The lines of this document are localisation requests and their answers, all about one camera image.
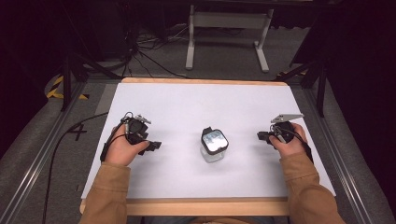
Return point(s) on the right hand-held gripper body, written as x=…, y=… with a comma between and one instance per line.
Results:
x=284, y=126

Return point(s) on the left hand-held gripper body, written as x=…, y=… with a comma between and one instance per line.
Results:
x=136, y=127

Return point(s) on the clear jar with black lid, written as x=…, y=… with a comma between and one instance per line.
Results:
x=214, y=144

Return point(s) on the person's right hand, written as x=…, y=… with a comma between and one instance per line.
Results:
x=289, y=144

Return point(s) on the person's left hand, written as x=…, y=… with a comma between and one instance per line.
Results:
x=123, y=151

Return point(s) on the white paper sheet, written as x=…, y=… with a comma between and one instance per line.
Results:
x=199, y=118

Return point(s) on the black tripod stand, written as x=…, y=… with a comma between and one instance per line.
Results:
x=79, y=71
x=313, y=77

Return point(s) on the yellow black floor tape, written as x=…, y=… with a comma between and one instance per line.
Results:
x=57, y=88

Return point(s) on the grey metal stand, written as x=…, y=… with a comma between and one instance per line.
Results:
x=227, y=21

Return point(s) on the aluminium rail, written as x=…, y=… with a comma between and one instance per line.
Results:
x=339, y=161
x=34, y=165

